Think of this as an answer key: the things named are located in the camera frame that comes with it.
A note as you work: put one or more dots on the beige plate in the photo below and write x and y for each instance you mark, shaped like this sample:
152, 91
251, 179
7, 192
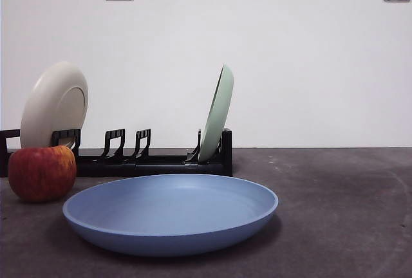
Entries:
51, 104

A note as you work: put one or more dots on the pale green plate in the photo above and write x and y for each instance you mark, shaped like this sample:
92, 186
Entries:
217, 114

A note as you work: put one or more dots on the black plate rack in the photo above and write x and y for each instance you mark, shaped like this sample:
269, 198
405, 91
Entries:
145, 166

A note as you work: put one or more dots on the blue plate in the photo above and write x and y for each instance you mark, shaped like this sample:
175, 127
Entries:
167, 207

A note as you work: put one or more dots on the red apple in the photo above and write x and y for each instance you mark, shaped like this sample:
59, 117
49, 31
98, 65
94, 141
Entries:
42, 175

